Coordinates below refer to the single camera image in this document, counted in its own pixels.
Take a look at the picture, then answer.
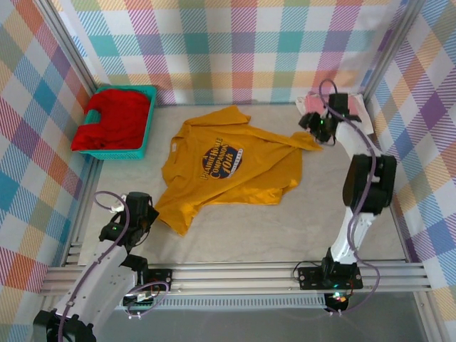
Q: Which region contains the aluminium mounting rail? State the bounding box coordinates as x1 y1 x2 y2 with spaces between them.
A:
38 261 434 296

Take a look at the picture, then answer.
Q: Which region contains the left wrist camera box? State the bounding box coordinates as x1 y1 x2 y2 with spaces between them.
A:
110 191 151 214

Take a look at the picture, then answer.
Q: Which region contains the grey slotted cable duct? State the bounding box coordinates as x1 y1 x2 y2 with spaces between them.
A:
56 297 327 310

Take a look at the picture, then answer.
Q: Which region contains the aluminium side rail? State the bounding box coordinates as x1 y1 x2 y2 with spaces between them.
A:
60 156 103 268

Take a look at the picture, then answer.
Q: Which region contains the red t-shirt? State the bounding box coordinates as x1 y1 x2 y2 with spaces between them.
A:
70 88 150 152

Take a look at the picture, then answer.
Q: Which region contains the aluminium frame post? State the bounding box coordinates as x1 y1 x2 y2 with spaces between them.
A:
35 0 99 95
359 0 427 97

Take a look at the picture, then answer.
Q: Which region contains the pink folded t-shirt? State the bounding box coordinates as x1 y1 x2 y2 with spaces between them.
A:
302 95 361 118

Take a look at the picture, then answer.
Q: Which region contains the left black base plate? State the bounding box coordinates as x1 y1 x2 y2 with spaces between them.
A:
142 269 174 294

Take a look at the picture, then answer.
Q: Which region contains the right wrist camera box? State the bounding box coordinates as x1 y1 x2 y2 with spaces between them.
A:
326 92 353 119

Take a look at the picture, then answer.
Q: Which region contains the electronics board with wires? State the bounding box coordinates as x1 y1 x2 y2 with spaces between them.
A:
326 290 352 311
123 291 157 311

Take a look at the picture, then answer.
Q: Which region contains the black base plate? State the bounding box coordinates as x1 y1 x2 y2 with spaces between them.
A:
142 269 174 294
297 266 364 290

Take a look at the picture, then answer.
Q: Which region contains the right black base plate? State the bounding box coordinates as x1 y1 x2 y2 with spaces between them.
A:
297 266 364 290

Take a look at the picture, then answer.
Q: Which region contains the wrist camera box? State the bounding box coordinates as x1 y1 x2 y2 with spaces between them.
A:
326 92 353 119
110 191 151 214

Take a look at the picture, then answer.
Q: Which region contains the teal plastic basket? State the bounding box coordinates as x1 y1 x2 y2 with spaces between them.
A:
73 84 157 160

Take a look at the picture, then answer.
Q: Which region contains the yellow printed t-shirt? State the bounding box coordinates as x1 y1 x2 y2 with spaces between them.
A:
153 105 324 238

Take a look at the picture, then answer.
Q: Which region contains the white folded t-shirt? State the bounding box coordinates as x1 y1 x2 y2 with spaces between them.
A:
294 91 375 136

